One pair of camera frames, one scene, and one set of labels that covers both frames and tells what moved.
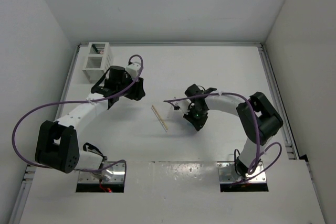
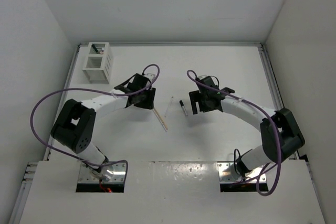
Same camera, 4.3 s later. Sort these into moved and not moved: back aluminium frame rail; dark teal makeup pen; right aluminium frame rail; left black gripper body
Moved: left black gripper body
Not moved: dark teal makeup pen; back aluminium frame rail; right aluminium frame rail
